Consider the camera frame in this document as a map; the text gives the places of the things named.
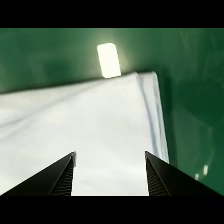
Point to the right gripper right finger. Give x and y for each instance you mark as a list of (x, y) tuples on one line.
[(170, 181)]

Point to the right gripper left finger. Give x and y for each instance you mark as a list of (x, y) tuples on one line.
[(50, 181)]

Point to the light blue shirt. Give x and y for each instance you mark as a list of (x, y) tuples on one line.
[(93, 133)]

